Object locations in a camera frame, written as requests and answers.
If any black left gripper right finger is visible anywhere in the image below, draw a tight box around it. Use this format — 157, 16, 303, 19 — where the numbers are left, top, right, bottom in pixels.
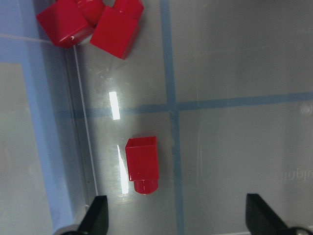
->
246, 193, 313, 235

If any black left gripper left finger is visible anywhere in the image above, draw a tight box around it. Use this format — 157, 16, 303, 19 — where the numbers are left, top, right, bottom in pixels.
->
55, 195, 109, 235

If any red block with peg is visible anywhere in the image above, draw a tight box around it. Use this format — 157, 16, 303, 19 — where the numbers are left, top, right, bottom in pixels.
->
125, 136, 159, 195

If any red block top centre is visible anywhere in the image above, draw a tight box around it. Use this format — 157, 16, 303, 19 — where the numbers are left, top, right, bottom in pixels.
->
75, 0, 106, 26

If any red block top right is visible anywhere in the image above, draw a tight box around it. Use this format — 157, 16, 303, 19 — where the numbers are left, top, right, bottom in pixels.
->
113, 0, 144, 20

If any red cube middle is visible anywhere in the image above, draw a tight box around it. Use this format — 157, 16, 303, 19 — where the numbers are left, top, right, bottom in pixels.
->
90, 6, 139, 60

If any red cube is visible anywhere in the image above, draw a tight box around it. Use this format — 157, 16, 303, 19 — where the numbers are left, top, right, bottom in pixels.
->
90, 6, 139, 60
36, 0, 94, 48

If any red cube left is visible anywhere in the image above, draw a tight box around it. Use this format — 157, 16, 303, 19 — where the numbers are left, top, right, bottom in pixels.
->
36, 0, 94, 48

